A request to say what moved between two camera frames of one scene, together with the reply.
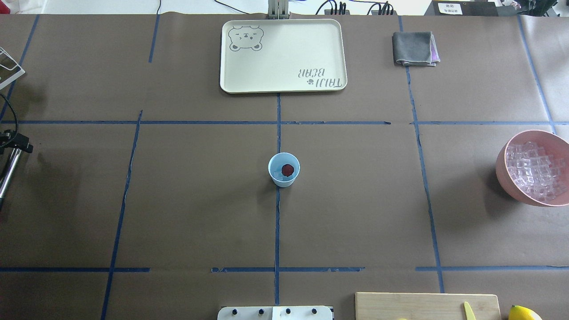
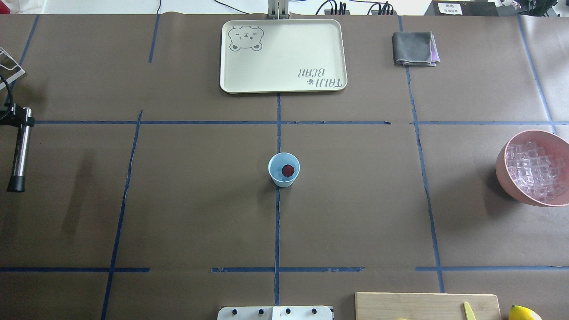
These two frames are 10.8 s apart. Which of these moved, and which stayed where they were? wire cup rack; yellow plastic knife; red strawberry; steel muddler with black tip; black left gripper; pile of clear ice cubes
Moved: steel muddler with black tip; black left gripper
Stayed: yellow plastic knife; wire cup rack; pile of clear ice cubes; red strawberry
